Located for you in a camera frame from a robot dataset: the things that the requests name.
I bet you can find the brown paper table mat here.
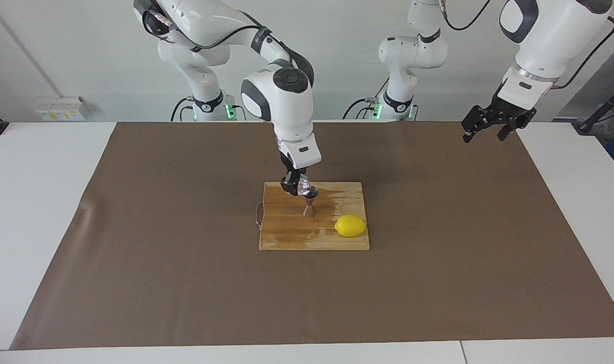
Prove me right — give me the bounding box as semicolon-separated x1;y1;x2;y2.
10;120;614;350

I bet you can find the yellow lemon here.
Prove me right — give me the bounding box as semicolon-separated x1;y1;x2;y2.
335;214;367;238

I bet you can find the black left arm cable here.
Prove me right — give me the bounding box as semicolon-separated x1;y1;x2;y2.
552;15;614;90

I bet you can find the white yellow labelled box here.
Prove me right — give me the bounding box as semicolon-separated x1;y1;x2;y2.
35;96;87;122

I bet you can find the small clear glass cup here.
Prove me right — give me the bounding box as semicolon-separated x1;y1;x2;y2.
297;174;319;198

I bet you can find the steel cocktail jigger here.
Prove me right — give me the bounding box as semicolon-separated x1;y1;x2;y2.
302;187;319;218

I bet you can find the black base cable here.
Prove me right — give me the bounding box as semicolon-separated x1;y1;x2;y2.
342;76;389;120
170;96;196;122

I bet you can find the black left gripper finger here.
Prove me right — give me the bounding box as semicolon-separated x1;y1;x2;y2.
497;119;529;142
461;106;497;144

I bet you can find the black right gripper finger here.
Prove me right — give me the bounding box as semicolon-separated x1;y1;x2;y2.
280;173;301;197

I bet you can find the black stand pole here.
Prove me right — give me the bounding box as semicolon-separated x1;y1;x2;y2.
573;83;614;134

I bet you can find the wooden cutting board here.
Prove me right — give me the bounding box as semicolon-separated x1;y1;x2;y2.
254;182;371;251

